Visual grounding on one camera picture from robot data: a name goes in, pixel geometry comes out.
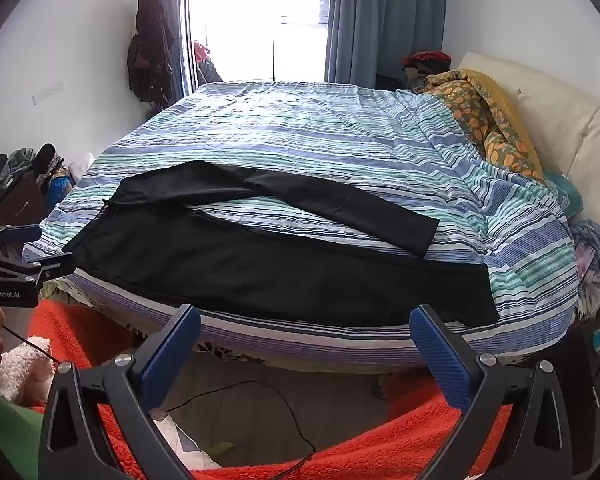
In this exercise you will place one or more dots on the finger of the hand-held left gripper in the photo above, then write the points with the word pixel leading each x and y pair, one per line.
pixel 50 266
pixel 22 235

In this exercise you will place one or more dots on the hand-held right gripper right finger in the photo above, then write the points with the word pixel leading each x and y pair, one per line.
pixel 437 355

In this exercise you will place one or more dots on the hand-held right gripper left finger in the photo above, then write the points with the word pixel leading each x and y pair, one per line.
pixel 172 355

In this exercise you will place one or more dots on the black pants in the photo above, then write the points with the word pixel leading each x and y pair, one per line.
pixel 230 270

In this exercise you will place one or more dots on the brown bag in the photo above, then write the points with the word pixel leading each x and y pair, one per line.
pixel 22 200

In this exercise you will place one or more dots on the mixed clothes heap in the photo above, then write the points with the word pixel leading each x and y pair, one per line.
pixel 55 175

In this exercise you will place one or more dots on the white cloth on floor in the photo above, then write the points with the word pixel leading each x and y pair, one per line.
pixel 180 440

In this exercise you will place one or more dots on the red fleece blanket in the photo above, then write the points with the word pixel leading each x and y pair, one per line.
pixel 380 450

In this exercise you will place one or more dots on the grey and white clothes pile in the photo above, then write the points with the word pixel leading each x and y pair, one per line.
pixel 597 255

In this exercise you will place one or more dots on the teal pillow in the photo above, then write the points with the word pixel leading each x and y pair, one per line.
pixel 567 195

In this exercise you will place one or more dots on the dark hanging clothes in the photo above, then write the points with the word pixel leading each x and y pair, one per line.
pixel 150 50

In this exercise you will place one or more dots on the orange floral quilt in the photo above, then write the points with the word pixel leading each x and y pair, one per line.
pixel 485 115

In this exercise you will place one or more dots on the red garment by door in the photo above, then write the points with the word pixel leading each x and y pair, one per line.
pixel 205 65

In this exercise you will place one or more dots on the striped blue green bed sheet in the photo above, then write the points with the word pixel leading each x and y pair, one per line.
pixel 305 135

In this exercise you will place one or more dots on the cream padded headboard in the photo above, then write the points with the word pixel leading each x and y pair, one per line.
pixel 560 105

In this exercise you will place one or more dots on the red and black clothes pile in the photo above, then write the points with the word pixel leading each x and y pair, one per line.
pixel 425 60

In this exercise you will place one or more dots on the glass sliding door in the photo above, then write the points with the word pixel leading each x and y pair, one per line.
pixel 250 20

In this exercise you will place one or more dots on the wide blue grey curtain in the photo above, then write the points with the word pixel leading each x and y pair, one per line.
pixel 385 20

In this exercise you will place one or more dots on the white wall plate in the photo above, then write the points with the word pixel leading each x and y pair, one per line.
pixel 47 93

